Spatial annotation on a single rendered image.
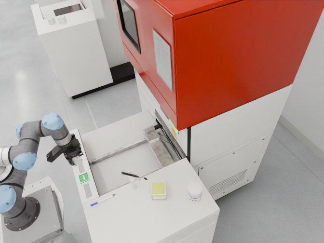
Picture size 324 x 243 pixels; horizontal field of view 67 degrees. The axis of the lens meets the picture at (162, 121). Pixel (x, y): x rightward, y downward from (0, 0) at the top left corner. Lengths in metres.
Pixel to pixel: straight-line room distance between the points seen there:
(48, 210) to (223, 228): 1.41
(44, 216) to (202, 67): 1.15
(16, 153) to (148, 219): 0.67
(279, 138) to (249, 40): 1.93
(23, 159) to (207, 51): 0.82
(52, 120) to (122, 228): 0.61
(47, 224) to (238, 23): 1.35
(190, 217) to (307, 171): 1.72
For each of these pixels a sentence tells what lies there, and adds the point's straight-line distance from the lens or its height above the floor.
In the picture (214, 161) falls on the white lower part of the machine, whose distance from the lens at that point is 1.69.
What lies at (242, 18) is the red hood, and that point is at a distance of 1.05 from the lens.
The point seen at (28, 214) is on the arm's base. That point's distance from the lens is 1.58.
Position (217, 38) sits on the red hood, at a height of 1.68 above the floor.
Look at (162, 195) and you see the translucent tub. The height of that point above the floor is 1.02.
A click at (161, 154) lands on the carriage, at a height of 0.88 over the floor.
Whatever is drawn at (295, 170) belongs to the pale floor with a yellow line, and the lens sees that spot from 2.75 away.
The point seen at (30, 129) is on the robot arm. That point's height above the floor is 1.44.
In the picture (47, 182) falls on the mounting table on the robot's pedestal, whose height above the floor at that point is 0.82.
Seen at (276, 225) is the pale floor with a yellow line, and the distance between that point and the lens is 2.43.
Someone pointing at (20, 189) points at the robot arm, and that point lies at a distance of 1.51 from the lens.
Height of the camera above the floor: 2.18
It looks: 48 degrees down
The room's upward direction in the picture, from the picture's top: 6 degrees counter-clockwise
